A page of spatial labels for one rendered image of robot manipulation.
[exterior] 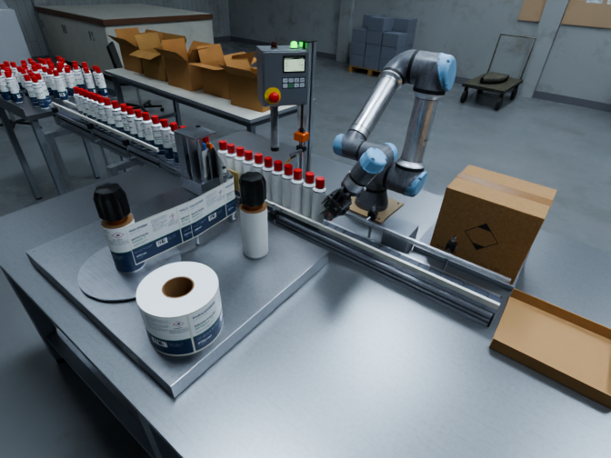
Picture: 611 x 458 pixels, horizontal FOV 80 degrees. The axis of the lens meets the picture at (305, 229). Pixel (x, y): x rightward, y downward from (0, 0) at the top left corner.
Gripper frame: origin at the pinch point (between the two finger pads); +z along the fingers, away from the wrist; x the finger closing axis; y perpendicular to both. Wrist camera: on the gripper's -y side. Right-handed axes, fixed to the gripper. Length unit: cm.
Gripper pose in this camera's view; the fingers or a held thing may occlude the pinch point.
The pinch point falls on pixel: (327, 215)
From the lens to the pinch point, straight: 140.1
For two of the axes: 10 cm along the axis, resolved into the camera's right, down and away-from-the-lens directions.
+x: 6.7, 7.3, -1.3
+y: -6.0, 4.4, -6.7
